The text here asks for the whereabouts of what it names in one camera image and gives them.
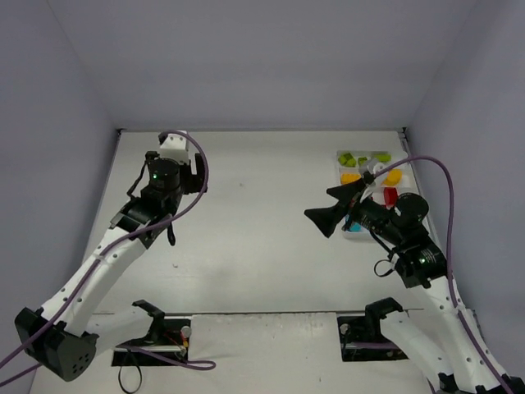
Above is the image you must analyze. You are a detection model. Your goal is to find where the yellow lego brick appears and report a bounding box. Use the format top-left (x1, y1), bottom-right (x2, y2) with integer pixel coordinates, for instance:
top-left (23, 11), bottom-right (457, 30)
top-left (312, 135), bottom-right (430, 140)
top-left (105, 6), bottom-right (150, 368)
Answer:
top-left (340, 173), bottom-right (361, 185)

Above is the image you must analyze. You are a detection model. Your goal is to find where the light blue lego brick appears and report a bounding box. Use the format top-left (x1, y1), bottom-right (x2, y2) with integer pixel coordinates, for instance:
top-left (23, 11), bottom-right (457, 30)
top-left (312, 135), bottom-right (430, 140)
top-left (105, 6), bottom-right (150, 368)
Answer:
top-left (342, 216), bottom-right (368, 233)

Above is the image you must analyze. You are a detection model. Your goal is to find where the red rounded lego brick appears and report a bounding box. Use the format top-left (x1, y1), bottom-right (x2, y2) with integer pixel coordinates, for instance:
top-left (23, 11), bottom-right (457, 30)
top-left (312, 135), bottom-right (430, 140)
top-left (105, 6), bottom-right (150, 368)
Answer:
top-left (383, 187), bottom-right (399, 207)

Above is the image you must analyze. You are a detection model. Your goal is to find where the yellow red lego piece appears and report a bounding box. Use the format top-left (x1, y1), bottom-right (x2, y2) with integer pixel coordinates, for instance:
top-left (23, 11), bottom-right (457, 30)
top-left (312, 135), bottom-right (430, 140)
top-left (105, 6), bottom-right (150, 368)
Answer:
top-left (381, 169), bottom-right (403, 187)

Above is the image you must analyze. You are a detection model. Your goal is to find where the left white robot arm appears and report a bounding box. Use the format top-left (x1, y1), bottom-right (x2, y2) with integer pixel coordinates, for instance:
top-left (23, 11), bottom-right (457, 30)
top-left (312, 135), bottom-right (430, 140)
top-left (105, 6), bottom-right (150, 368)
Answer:
top-left (15, 151), bottom-right (209, 382)

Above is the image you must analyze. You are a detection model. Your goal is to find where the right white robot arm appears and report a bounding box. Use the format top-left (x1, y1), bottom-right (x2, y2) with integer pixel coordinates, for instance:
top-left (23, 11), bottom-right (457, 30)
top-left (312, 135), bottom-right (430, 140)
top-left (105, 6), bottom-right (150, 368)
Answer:
top-left (304, 186), bottom-right (524, 393)

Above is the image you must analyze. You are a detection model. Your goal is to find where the white divided sorting tray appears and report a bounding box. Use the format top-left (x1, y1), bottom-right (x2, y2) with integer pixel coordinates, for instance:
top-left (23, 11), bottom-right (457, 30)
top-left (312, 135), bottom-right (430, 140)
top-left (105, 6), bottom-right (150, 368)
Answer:
top-left (335, 149), bottom-right (419, 241)

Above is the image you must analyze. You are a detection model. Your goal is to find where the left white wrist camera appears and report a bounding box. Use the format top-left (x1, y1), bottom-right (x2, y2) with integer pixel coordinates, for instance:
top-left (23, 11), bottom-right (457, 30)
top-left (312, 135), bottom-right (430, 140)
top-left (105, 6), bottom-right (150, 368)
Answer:
top-left (158, 131), bottom-right (189, 164)

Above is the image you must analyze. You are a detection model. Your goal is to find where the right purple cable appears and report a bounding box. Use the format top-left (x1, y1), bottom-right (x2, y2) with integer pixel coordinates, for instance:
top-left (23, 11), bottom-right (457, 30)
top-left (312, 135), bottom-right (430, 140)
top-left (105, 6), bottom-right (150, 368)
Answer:
top-left (352, 155), bottom-right (518, 394)

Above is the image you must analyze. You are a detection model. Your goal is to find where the purple cable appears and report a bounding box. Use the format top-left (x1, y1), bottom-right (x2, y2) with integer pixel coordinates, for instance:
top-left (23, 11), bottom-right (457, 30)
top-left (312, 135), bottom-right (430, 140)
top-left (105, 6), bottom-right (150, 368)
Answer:
top-left (0, 130), bottom-right (217, 378)
top-left (352, 155), bottom-right (518, 394)

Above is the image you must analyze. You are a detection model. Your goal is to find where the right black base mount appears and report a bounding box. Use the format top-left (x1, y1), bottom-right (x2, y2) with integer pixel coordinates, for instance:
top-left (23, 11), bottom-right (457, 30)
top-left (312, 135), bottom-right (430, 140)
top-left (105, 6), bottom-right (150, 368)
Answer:
top-left (337, 297), bottom-right (408, 362)

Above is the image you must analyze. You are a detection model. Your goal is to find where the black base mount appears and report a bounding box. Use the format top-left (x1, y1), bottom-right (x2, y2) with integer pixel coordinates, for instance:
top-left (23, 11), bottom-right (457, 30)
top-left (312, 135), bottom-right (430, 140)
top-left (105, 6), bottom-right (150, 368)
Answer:
top-left (337, 297), bottom-right (408, 362)
top-left (111, 300), bottom-right (191, 367)

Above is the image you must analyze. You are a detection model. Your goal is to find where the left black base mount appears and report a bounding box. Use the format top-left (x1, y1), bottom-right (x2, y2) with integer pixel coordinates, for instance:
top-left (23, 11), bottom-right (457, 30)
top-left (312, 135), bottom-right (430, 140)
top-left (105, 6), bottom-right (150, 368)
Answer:
top-left (111, 300), bottom-right (191, 367)

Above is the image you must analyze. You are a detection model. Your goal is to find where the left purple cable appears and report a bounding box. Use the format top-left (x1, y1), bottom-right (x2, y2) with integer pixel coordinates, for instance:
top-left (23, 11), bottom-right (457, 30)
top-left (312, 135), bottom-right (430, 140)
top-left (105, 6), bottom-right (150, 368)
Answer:
top-left (0, 130), bottom-right (217, 378)

